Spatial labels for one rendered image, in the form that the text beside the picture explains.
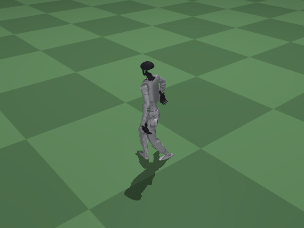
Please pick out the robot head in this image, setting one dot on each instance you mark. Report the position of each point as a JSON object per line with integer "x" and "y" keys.
{"x": 147, "y": 65}

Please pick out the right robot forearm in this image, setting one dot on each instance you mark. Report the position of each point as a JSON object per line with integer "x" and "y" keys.
{"x": 162, "y": 88}

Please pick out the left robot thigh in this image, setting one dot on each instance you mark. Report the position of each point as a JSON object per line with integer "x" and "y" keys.
{"x": 152, "y": 122}

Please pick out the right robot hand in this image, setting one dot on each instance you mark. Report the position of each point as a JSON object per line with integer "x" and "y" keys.
{"x": 162, "y": 98}

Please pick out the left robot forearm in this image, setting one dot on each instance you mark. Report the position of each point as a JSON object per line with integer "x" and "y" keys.
{"x": 145, "y": 114}

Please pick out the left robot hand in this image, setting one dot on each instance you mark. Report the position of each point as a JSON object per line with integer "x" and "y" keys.
{"x": 146, "y": 129}

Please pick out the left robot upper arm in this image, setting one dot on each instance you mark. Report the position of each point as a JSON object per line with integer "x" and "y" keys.
{"x": 145, "y": 94}

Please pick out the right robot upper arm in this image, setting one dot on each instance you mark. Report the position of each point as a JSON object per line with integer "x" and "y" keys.
{"x": 161, "y": 80}

